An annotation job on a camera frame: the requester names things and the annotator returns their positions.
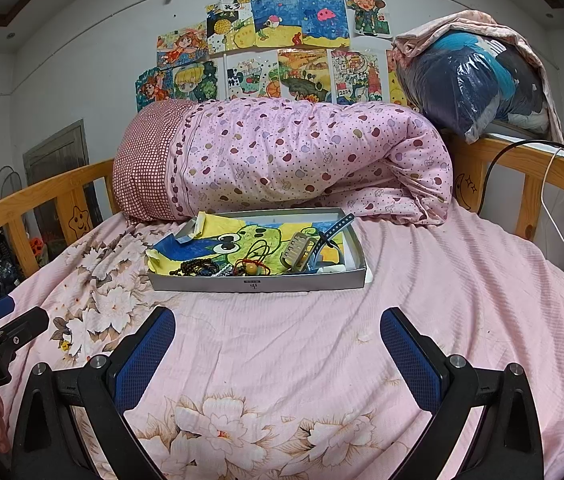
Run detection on plastic bag of clothes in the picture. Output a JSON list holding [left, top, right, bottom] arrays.
[[397, 30, 550, 144]]

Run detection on black cable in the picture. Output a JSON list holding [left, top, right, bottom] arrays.
[[477, 139, 564, 216]]

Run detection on wooden bed frame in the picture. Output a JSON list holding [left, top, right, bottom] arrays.
[[0, 132, 564, 311]]

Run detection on dark door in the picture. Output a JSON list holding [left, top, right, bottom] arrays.
[[24, 120, 102, 227]]

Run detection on brown hair tie green bead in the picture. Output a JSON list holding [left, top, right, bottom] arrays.
[[234, 239, 275, 279]]

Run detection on group of colourful wall drawings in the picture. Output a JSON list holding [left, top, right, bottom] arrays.
[[134, 0, 413, 113]]

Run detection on pink floral bed sheet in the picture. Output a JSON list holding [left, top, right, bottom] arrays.
[[0, 205, 564, 480]]

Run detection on frog drawing paper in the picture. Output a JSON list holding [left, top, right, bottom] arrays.
[[148, 212, 350, 277]]

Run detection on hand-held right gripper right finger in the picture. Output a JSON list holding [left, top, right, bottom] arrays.
[[379, 307, 560, 480]]

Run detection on blue item in plastic bag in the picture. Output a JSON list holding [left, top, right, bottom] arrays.
[[392, 10, 564, 142]]

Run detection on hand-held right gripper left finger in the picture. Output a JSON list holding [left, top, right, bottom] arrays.
[[9, 306, 177, 480]]

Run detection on dark bead bracelet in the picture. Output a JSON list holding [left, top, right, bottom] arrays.
[[167, 257, 220, 279]]

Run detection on grey shallow box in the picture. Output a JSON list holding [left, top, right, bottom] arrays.
[[148, 207, 367, 292]]

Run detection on white paper piece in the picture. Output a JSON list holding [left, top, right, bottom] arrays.
[[176, 216, 201, 242]]

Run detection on rolled pink dotted quilt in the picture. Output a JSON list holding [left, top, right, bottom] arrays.
[[113, 97, 455, 227]]

